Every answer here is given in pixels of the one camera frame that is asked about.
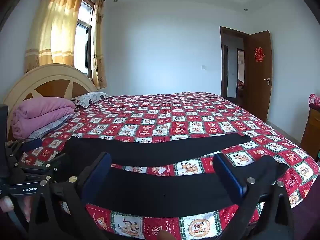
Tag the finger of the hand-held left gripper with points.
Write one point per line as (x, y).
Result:
(32, 144)
(57, 162)

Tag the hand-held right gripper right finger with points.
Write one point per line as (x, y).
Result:
(230, 177)

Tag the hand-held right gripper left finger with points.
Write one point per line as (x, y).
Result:
(97, 175)

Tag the black pants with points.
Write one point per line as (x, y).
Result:
(150, 150)

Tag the person's left hand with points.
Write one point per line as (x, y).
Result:
(6, 203)

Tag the grey folded blanket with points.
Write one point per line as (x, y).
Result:
(50, 127)

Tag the pink folded quilt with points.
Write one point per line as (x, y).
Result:
(42, 110)

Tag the patterned white pillow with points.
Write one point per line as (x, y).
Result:
(90, 98)

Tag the red printed checkered blanket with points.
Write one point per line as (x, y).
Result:
(187, 115)

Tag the cream wooden headboard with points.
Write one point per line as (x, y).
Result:
(50, 70)

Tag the wooden cabinet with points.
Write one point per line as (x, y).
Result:
(311, 130)

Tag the brown wooden door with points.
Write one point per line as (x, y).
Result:
(257, 85)

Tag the window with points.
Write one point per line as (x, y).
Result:
(82, 42)

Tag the red plaid cloth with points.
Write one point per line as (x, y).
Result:
(315, 101)

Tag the wide yellow curtain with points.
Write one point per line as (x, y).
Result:
(50, 30)

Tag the red paper door decoration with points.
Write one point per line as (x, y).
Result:
(259, 54)

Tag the brown door frame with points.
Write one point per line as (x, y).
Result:
(221, 55)

